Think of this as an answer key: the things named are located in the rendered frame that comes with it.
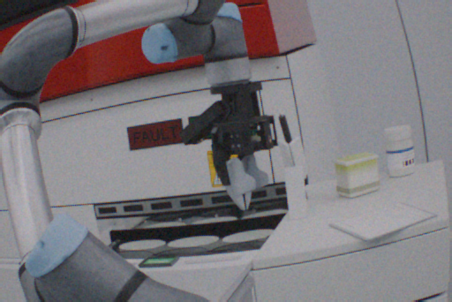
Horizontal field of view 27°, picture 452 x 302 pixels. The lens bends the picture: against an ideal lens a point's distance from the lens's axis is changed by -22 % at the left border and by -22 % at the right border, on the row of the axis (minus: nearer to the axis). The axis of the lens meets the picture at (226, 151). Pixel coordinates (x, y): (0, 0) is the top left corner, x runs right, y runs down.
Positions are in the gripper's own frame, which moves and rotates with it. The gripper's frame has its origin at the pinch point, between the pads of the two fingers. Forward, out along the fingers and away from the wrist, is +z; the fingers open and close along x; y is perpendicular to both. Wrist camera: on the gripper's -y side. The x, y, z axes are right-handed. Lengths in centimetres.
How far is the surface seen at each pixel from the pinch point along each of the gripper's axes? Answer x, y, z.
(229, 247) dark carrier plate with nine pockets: 3.4, -6.9, 9.3
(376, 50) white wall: 164, -65, -16
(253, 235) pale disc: 12.6, -8.7, 9.2
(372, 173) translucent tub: 14.5, 20.3, -0.8
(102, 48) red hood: 5.1, -34.8, -31.4
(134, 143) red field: 10.9, -33.9, -9.8
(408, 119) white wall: 167, -58, 10
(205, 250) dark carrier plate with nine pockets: 1.0, -10.8, 9.3
